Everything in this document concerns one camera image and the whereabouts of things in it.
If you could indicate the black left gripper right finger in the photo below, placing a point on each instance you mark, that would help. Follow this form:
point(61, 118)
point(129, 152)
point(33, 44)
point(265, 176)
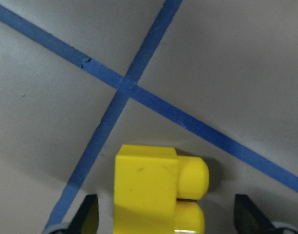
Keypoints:
point(249, 219)

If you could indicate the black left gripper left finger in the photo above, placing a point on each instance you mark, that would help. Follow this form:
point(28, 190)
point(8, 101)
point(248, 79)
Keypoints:
point(86, 219)

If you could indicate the yellow two-stud toy block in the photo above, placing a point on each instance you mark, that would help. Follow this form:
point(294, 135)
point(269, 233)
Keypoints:
point(156, 191)

